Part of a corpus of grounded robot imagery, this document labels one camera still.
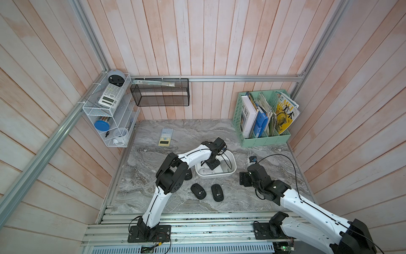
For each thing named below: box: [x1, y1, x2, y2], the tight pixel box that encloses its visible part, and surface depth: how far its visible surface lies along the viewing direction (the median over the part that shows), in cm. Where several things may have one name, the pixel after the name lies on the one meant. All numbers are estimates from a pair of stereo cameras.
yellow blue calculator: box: [158, 128, 174, 147], surface depth 113 cm
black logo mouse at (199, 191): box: [190, 183, 207, 200], surface depth 86 cm
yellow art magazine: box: [275, 90, 301, 135], surface depth 103 cm
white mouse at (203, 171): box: [197, 168, 215, 176], surface depth 92 cm
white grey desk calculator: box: [97, 83, 125, 110], surface depth 79 cm
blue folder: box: [253, 110, 269, 138], surface depth 98 cm
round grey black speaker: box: [106, 69, 126, 87], surface depth 83 cm
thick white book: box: [240, 95, 259, 139], surface depth 97 cm
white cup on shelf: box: [113, 127, 129, 146], surface depth 93 cm
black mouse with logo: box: [211, 183, 225, 203], surface depth 86 cm
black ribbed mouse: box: [184, 168, 193, 181], surface depth 92 cm
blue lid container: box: [94, 120, 111, 132], surface depth 79 cm
